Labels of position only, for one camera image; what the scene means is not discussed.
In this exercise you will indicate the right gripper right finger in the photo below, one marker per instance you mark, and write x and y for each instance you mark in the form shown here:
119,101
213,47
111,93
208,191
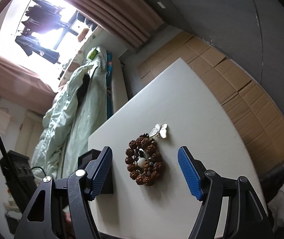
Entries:
245,217

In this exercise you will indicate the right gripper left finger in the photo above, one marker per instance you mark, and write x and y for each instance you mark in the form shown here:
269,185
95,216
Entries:
43,216

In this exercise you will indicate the black jewelry box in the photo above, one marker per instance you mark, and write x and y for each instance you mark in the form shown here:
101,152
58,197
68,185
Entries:
98,165

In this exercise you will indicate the black speaker box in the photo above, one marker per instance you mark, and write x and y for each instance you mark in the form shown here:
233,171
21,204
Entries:
19,178

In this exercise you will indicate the light green duvet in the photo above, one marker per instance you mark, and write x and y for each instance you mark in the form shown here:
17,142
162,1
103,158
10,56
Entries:
57,123

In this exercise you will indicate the white table board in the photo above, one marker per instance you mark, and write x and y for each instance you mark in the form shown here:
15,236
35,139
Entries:
195,119

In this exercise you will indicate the white gold butterfly brooch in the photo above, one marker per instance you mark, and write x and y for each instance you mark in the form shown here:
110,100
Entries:
159,130

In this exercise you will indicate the pink curtain left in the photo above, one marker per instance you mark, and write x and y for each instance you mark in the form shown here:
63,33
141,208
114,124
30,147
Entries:
24,87

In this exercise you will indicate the pink curtain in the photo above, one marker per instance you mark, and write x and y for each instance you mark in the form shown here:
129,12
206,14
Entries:
131,21
24,87

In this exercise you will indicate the hanging dark clothes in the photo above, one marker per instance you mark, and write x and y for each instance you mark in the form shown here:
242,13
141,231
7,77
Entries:
41,18

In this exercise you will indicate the pink curtain right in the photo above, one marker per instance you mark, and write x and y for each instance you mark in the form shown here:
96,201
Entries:
131,21

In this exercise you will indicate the white wall switch plate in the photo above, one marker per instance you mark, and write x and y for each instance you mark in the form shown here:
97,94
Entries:
161,5

